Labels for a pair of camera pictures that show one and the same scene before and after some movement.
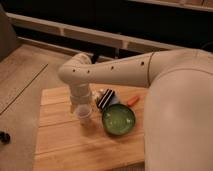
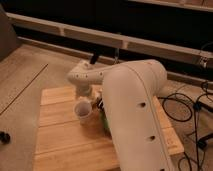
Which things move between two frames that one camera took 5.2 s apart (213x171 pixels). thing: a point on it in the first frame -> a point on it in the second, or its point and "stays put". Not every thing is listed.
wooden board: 67,142 stays put
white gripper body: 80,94 -> 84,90
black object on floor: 5,137 stays put
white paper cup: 83,111 stays put
